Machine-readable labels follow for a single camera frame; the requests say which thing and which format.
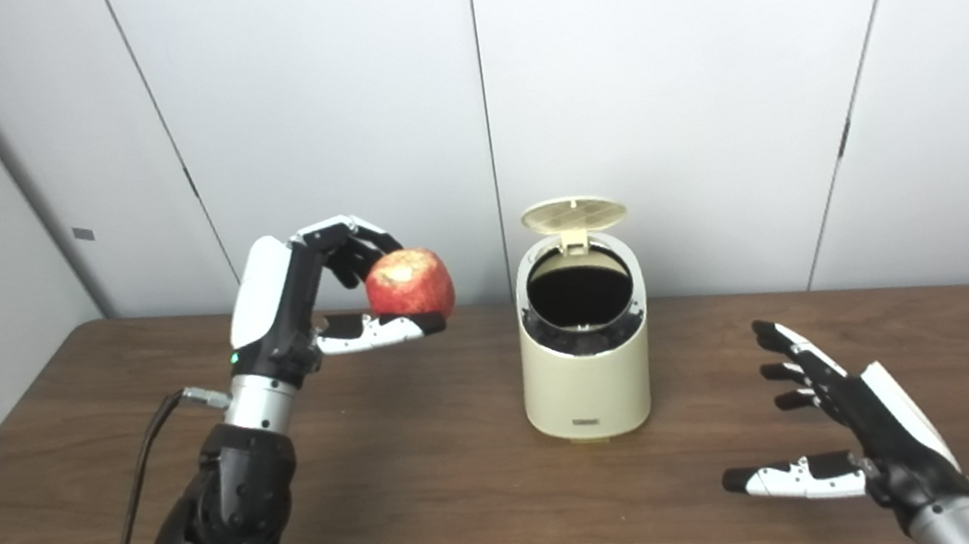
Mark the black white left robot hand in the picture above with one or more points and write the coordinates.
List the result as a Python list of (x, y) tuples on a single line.
[(273, 300)]

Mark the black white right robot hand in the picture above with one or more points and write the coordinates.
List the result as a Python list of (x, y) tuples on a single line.
[(890, 434)]

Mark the red apple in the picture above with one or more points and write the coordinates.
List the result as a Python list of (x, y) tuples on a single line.
[(412, 286)]

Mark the cream round bin lid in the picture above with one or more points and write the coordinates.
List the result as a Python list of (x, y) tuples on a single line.
[(575, 213)]

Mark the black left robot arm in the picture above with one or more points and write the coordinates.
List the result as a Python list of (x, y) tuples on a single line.
[(234, 502)]

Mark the cream-colored bin body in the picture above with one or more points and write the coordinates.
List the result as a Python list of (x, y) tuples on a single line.
[(589, 389)]

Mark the black wall seam clip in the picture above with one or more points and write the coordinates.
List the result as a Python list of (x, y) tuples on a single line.
[(844, 140), (192, 183)]

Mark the small grey wall tag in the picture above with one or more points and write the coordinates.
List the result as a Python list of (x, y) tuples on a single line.
[(84, 234)]

